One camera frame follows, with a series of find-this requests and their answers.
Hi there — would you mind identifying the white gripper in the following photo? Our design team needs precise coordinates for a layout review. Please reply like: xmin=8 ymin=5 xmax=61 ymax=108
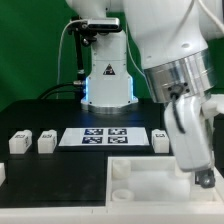
xmin=164 ymin=94 xmax=224 ymax=188

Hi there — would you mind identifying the white square tabletop part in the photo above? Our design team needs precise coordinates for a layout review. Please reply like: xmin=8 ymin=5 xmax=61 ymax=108
xmin=106 ymin=156 xmax=224 ymax=207

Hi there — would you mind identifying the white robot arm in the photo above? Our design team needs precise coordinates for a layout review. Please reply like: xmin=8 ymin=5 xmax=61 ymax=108
xmin=65 ymin=0 xmax=224 ymax=188

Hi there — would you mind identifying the white L-shaped obstacle fence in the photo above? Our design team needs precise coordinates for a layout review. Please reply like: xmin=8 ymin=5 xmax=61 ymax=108
xmin=0 ymin=162 xmax=224 ymax=224

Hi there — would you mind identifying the AprilTag base sheet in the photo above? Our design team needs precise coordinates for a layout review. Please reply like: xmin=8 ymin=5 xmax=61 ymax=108
xmin=59 ymin=127 xmax=149 ymax=146

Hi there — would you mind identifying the black cable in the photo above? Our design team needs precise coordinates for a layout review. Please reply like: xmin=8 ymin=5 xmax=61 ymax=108
xmin=37 ymin=81 xmax=87 ymax=100

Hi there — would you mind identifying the fixed camera on pole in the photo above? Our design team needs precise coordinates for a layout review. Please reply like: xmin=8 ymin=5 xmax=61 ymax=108
xmin=87 ymin=18 xmax=120 ymax=32

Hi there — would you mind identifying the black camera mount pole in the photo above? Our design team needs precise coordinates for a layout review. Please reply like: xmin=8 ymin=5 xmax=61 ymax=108
xmin=67 ymin=16 xmax=96 ymax=81

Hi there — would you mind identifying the white cable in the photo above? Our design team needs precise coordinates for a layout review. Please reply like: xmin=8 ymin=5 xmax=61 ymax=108
xmin=55 ymin=19 xmax=148 ymax=100

